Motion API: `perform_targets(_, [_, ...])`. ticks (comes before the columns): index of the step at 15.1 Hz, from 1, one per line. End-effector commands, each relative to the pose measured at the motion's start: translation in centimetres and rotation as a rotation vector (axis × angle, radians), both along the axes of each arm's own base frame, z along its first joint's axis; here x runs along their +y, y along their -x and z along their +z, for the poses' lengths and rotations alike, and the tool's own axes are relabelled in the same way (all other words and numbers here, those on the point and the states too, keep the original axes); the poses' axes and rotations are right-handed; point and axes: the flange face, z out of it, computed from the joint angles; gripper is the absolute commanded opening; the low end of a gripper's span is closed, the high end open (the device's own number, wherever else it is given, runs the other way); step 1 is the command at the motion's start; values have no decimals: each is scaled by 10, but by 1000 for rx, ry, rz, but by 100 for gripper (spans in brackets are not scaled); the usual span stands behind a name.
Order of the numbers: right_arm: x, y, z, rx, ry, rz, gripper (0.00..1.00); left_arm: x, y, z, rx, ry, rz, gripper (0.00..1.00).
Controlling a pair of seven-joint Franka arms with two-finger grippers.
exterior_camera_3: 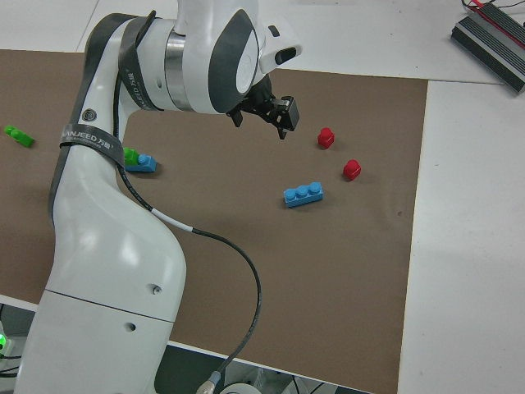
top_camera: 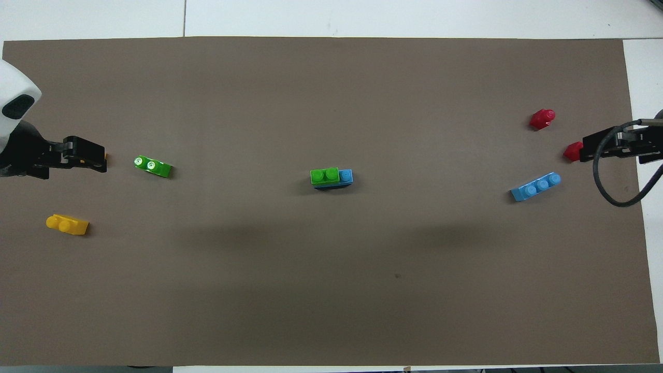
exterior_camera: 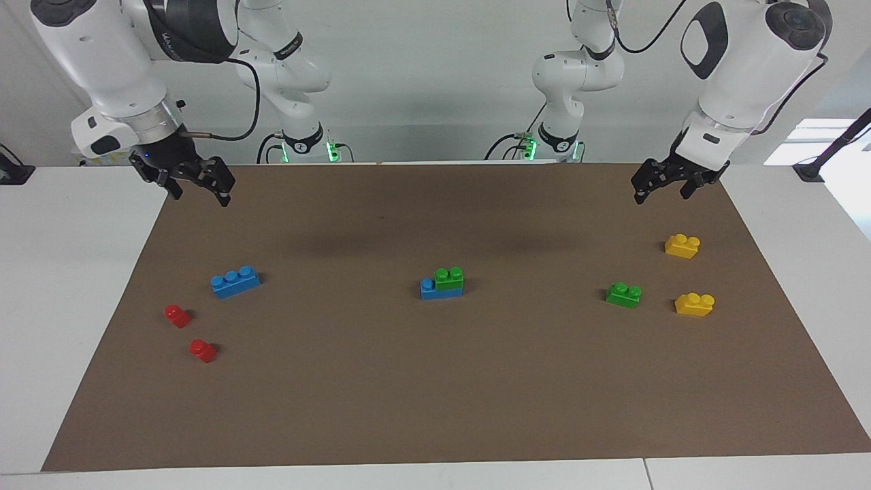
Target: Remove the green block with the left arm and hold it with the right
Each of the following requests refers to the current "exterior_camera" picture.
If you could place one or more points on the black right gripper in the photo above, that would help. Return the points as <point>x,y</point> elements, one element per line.
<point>167,156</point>

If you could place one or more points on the blue three-stud toy block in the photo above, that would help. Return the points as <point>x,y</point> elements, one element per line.
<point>429,291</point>
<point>235,284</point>

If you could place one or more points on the green two-stud toy block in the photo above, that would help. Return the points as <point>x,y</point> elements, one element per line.
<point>449,280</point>
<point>622,296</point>

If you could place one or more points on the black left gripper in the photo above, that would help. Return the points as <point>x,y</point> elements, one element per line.
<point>680,163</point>

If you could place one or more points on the yellow two-stud toy block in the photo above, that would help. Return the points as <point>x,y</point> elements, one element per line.
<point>693,306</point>
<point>680,248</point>

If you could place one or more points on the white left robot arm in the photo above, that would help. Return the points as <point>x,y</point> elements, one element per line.
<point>742,75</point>

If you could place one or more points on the black stand with pole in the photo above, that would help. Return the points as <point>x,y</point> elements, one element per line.
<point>833,146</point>

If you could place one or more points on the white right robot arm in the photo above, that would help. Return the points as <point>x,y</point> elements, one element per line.
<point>102,54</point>

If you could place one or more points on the red one-stud toy block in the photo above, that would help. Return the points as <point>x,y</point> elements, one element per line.
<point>202,351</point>
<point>177,316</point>

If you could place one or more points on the brown paper mat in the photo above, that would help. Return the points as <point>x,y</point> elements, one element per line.
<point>435,381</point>

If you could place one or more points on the white box with yellow label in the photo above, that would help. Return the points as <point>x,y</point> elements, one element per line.
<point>102,161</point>

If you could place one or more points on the black table clamp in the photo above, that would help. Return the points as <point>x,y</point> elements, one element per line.
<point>13,173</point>

